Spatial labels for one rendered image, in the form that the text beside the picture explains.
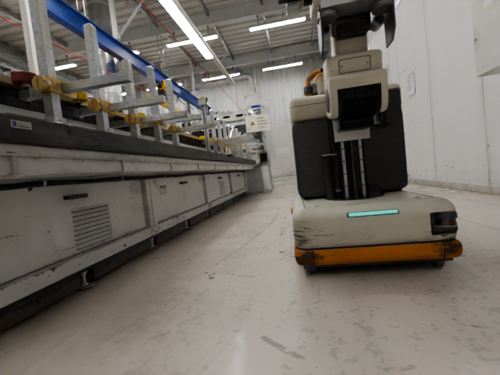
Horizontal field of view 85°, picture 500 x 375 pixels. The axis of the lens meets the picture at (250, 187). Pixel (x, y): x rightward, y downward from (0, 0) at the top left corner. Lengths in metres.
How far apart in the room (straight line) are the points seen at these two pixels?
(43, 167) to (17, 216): 0.29
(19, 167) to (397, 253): 1.32
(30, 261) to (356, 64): 1.50
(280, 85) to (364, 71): 11.27
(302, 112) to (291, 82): 11.05
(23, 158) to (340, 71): 1.16
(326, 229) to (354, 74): 0.62
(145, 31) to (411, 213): 9.02
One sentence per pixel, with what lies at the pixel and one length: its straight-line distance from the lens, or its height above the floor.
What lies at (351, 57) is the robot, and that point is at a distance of 1.28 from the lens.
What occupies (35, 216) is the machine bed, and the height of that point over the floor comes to 0.38.
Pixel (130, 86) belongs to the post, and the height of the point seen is 0.97.
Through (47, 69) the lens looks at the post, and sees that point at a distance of 1.22.
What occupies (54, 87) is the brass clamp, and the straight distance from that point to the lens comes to 1.20.
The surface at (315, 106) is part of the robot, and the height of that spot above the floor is 0.75.
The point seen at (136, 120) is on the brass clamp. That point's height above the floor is 0.79.
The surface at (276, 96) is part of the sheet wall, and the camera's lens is 12.37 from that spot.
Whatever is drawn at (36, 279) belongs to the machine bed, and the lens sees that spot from 1.37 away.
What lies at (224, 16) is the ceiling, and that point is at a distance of 8.90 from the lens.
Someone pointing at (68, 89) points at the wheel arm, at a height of 0.82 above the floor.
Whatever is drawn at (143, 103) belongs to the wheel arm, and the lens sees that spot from 1.33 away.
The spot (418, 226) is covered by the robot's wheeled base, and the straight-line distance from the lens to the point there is 1.23.
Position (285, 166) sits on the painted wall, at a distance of 11.97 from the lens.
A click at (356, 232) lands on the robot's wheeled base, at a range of 1.17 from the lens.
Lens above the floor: 0.46
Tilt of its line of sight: 3 degrees down
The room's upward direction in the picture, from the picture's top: 6 degrees counter-clockwise
